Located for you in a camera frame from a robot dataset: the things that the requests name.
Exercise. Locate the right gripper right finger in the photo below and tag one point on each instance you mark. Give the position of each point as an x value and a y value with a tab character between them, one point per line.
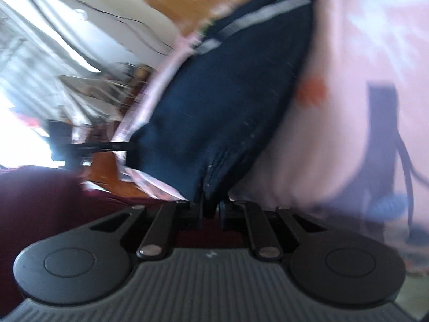
249	220

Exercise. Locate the black stand device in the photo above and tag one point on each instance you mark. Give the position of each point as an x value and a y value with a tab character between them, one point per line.
73	154

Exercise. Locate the green striped knit sweater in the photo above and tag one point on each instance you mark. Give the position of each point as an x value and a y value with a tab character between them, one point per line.
225	101

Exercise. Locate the pink printed bed sheet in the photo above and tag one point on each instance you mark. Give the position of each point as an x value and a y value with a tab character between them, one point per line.
352	146

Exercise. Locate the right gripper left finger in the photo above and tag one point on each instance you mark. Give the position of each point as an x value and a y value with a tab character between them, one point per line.
170	220

